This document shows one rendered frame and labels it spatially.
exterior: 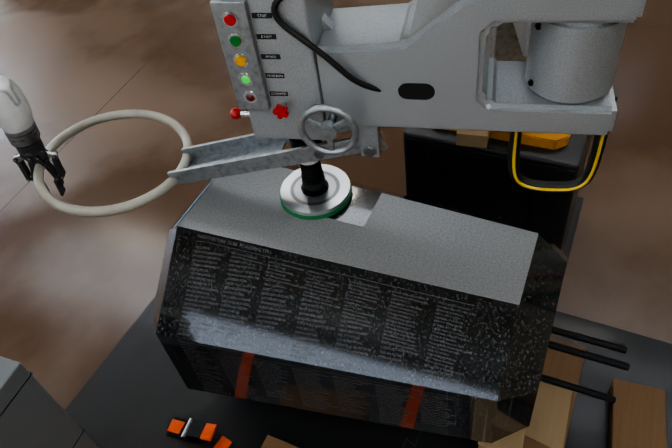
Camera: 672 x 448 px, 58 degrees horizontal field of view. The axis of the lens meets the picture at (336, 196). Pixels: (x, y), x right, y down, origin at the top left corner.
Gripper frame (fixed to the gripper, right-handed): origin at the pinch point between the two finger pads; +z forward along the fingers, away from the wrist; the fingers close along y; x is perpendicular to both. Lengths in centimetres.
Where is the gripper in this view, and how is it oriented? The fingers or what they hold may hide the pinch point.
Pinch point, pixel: (51, 186)
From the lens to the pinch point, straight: 216.9
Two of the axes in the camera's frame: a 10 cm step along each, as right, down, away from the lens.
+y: 10.0, -0.8, 0.2
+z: 0.4, 6.9, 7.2
